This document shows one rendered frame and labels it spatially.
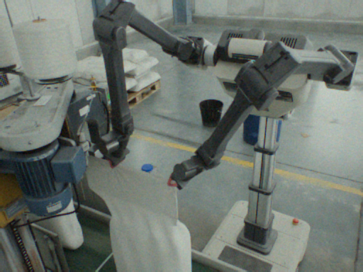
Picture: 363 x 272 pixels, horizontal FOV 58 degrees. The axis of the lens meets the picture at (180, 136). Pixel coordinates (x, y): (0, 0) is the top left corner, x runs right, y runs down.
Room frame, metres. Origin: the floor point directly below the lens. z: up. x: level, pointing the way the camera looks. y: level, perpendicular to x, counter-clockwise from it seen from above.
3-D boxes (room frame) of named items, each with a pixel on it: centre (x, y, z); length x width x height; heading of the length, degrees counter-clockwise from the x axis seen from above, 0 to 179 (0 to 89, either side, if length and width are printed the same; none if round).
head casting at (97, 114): (1.37, 0.52, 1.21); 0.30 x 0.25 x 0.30; 60
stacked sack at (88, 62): (4.33, 1.24, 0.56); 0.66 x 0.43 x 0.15; 147
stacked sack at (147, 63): (4.67, 0.60, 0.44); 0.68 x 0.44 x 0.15; 150
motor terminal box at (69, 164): (0.90, 0.37, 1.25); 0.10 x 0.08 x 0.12; 175
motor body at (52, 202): (0.91, 0.47, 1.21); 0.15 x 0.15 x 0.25
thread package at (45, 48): (1.04, 0.41, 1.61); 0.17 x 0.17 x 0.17
